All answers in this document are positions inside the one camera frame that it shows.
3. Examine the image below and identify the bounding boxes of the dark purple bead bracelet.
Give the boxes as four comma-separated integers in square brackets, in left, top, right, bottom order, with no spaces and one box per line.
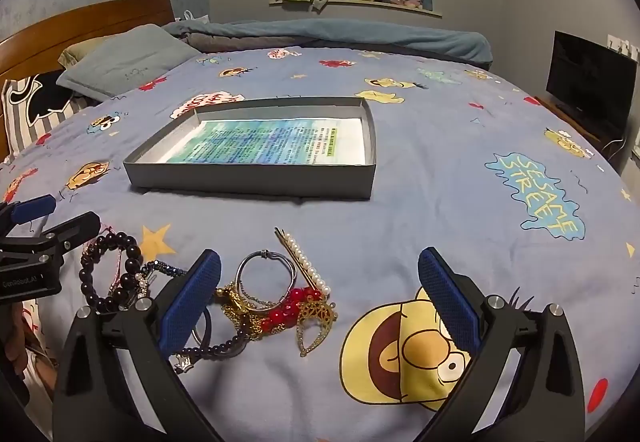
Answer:
[172,334,248,360]

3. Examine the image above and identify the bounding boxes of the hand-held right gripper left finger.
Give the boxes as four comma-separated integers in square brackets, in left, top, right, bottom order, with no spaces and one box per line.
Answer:
[52,248,223,442]

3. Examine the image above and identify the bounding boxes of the blue cartoon printed bed sheet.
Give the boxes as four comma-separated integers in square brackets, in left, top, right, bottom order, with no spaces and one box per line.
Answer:
[0,44,640,442]

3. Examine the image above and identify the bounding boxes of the striped black and white pillow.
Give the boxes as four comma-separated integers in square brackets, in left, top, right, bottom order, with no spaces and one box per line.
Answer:
[0,72,96,163]

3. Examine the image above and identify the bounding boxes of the window sill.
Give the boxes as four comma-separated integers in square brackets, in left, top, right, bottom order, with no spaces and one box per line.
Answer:
[269,0,443,18]

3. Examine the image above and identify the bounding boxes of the blue duvet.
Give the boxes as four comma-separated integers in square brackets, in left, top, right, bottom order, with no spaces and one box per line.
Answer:
[162,18,493,70]

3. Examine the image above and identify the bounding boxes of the blue-grey pillow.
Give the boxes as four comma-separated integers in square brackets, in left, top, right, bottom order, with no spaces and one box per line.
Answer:
[56,24,201,98]

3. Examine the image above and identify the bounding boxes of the black television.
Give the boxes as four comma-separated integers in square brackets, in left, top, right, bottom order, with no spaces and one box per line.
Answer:
[546,30,638,139]

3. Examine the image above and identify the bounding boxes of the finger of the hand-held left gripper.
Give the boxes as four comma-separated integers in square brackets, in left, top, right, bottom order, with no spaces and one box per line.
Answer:
[0,194,57,235]
[30,211,102,267]

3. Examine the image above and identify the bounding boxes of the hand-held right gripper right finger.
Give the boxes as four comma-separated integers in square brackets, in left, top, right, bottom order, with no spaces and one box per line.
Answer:
[417,247,586,442]

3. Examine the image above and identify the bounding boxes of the dark blue crystal bracelet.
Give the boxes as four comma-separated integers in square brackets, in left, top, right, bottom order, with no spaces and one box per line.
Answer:
[132,261,191,295]

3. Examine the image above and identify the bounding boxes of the red bead bracelet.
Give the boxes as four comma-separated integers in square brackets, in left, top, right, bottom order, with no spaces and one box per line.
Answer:
[259,287,323,334]

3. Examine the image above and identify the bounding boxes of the white wall sockets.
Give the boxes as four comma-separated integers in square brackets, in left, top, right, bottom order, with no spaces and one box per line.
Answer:
[607,34,640,60]

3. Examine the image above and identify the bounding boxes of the grey cardboard box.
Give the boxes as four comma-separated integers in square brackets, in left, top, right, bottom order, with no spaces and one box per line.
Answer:
[122,96,377,201]

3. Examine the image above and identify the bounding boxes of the gold filigree pendant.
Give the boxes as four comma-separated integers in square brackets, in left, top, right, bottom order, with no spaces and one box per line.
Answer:
[295,297,338,358]

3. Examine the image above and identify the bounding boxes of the pearl hair pin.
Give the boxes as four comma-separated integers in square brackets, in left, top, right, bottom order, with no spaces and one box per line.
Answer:
[274,227,332,295]

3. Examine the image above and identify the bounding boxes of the wooden television stand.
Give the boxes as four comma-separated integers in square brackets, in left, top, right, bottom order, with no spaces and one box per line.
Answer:
[534,96,631,147]

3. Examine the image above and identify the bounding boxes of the white cable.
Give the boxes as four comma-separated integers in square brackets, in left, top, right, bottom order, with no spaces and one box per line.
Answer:
[602,137,631,160]

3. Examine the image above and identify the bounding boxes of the black bead bracelet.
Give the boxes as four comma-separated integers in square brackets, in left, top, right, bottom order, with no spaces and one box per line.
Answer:
[80,232,146,315]

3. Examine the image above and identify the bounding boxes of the wooden headboard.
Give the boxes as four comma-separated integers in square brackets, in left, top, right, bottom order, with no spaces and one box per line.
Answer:
[0,0,175,157]

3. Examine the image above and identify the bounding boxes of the grey blanket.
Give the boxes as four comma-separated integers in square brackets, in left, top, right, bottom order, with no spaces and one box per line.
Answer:
[185,32,311,53]

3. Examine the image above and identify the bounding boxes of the printed paper sheet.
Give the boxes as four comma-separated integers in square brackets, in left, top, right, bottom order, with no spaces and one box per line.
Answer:
[160,118,363,167]

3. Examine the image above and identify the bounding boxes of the olive pillow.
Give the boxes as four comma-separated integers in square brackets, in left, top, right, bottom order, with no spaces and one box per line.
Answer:
[59,36,116,70]

